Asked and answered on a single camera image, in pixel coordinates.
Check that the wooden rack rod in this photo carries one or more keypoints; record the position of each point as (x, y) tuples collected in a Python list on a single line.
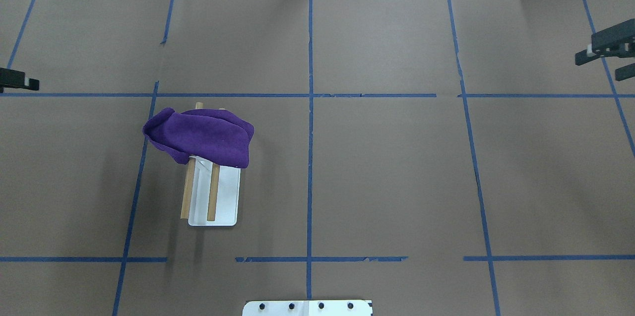
[(187, 193), (213, 192)]

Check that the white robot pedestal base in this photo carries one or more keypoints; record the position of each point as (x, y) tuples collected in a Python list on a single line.
[(309, 308)]

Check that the white rack base plate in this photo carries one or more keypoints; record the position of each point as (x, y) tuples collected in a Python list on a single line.
[(228, 196)]

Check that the purple cloth towel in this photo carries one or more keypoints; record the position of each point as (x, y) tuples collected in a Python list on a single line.
[(218, 136)]

